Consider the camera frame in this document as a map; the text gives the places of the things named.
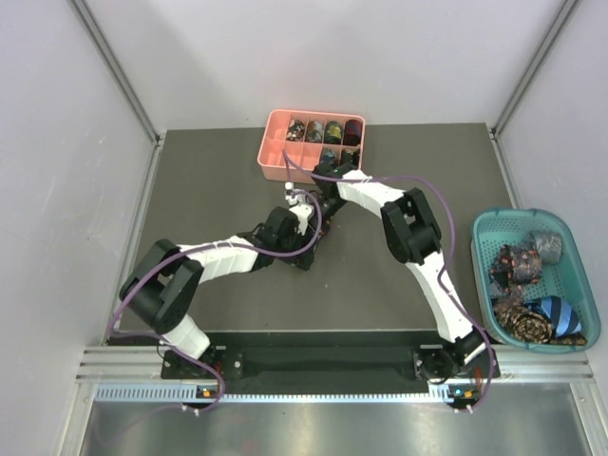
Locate left aluminium frame post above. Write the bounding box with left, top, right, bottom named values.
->
left=67, top=0, right=161, bottom=144

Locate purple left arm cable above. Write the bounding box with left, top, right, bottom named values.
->
left=106, top=188, right=323, bottom=415

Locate maroon rolled tie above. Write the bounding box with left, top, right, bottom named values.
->
left=343, top=119, right=364, bottom=146

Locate multicolour rolled tie in box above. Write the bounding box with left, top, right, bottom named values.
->
left=285, top=118, right=306, bottom=142

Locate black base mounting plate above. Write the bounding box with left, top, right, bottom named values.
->
left=161, top=327, right=504, bottom=394

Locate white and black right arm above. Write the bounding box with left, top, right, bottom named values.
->
left=313, top=162, right=495, bottom=377

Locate teal perforated plastic basket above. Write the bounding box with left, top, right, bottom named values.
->
left=471, top=209, right=601, bottom=354

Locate aluminium frame post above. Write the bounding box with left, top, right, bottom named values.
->
left=489, top=0, right=581, bottom=142
left=67, top=0, right=161, bottom=144

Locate blue striped rolled tie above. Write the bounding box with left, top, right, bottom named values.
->
left=524, top=295, right=582, bottom=338

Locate pink compartment organizer box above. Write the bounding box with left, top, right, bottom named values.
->
left=257, top=108, right=366, bottom=183

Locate grey slotted cable duct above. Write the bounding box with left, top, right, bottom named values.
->
left=94, top=382, right=481, bottom=405

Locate black yellow rolled tie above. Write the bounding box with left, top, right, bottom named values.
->
left=339, top=148, right=361, bottom=168

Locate brown paisley rolled tie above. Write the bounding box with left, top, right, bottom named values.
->
left=491, top=294, right=588, bottom=347

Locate dark orange floral rolled tie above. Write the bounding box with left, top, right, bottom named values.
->
left=488, top=244, right=542, bottom=297

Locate right aluminium frame post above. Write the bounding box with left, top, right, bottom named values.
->
left=489, top=0, right=581, bottom=142

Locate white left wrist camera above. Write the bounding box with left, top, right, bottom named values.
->
left=284, top=181, right=314, bottom=236

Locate green yellow rolled tie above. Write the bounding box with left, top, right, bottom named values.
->
left=323, top=121, right=344, bottom=144

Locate blue patterned rolled tie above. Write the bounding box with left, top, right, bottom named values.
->
left=319, top=147, right=339, bottom=167

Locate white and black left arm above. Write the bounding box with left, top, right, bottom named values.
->
left=119, top=202, right=324, bottom=377

